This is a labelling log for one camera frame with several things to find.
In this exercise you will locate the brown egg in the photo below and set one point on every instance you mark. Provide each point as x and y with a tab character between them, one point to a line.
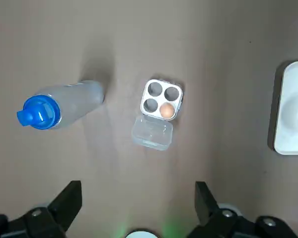
167	110

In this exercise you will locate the clear bottle with blue cap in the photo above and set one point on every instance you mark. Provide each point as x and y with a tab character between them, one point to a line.
77	99

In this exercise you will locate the clear plastic egg box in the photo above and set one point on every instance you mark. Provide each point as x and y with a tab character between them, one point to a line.
151	134

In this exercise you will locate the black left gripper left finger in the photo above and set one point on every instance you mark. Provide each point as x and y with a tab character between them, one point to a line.
39	218

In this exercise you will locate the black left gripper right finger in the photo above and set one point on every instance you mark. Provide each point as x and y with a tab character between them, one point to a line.
226	220

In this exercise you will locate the white rectangular tray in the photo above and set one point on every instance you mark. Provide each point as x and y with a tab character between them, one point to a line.
288	146

